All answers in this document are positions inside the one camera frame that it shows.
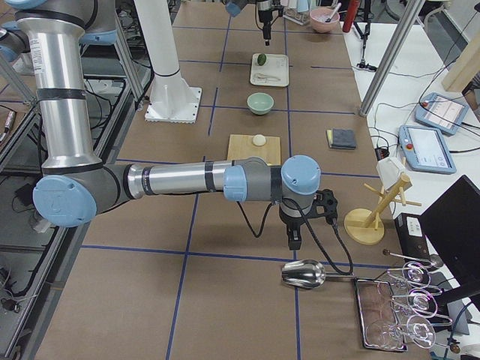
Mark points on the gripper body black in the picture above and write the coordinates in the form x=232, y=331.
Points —
x=290, y=223
x=265, y=14

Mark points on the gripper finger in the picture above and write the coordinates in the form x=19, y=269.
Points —
x=265, y=34
x=269, y=34
x=297, y=239
x=290, y=240

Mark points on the pink bowl with ice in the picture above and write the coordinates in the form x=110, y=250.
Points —
x=322, y=21

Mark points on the green ceramic bowl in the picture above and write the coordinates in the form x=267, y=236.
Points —
x=260, y=103

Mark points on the white steamed bun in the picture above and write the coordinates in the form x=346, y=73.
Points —
x=259, y=140

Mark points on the green avocado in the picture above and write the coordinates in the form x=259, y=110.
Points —
x=261, y=59

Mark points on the white plastic tray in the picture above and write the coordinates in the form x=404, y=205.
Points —
x=276, y=65

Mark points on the metal scoop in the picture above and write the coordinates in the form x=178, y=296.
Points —
x=309, y=274

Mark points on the wooden mug tree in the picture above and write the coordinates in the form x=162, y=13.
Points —
x=365, y=226

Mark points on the metal tube with black tip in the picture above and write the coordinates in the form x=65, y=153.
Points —
x=333, y=12

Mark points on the wooden cutting board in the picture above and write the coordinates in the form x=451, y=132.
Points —
x=243, y=147

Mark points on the grey folded cloth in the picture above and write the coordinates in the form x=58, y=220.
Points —
x=341, y=138

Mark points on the black tripod stick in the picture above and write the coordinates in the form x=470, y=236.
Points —
x=364, y=34

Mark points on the black box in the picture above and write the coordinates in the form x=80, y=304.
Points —
x=412, y=239

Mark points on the wine glass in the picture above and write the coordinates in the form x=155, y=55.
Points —
x=421, y=303
x=389, y=336
x=412, y=276

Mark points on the dark rectangular tray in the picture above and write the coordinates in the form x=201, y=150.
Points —
x=373, y=300

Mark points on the near teach pendant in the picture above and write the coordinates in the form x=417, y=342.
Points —
x=425, y=149

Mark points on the teach pendant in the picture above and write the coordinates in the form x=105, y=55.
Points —
x=425, y=149
x=438, y=111

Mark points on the black monitor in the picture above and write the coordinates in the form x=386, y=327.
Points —
x=451, y=225

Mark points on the far teach pendant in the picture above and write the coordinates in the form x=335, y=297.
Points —
x=438, y=111

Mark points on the white wire cup rack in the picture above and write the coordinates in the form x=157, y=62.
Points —
x=296, y=11

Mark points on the white camera pillar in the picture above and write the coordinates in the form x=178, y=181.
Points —
x=171, y=98

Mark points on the aluminium frame post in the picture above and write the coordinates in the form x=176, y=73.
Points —
x=394, y=47

